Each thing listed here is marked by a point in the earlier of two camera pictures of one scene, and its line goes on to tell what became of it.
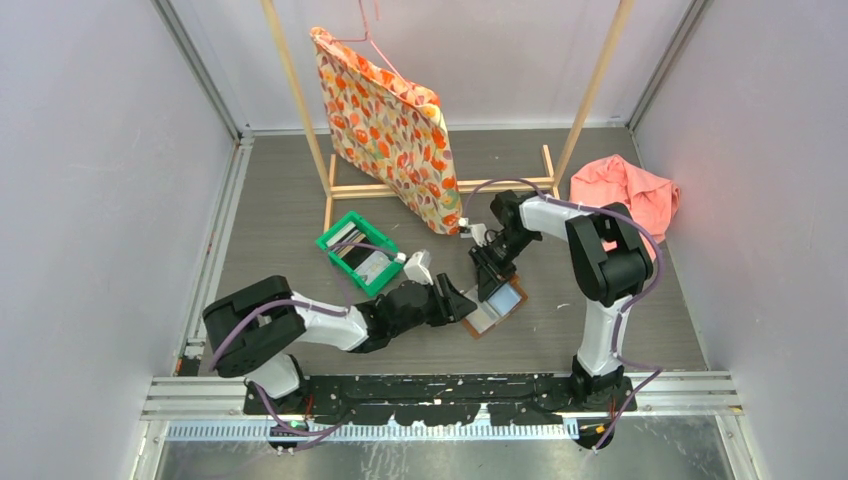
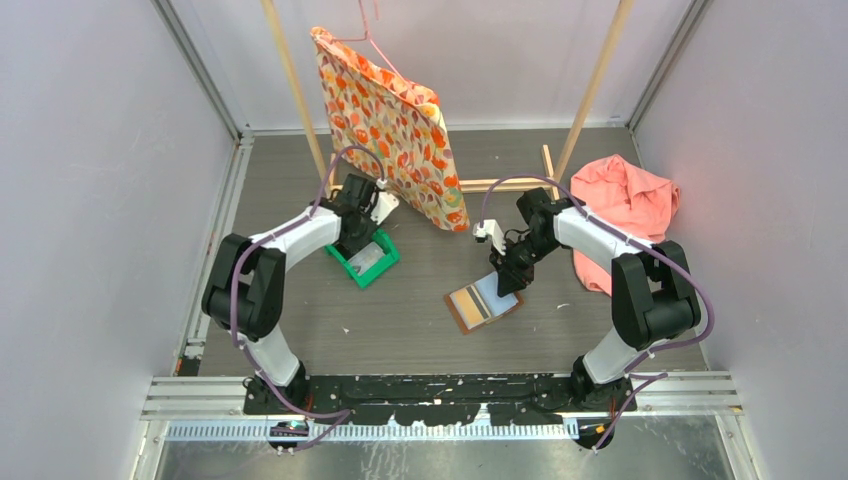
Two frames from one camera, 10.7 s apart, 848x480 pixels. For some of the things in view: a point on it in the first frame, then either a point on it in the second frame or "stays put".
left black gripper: x=456 y=304 -> x=352 y=244
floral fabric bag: x=393 y=130 stays put
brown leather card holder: x=499 y=305 stays put
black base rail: x=519 y=399 stays put
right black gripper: x=488 y=275 -> x=511 y=277
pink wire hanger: x=368 y=39 stays put
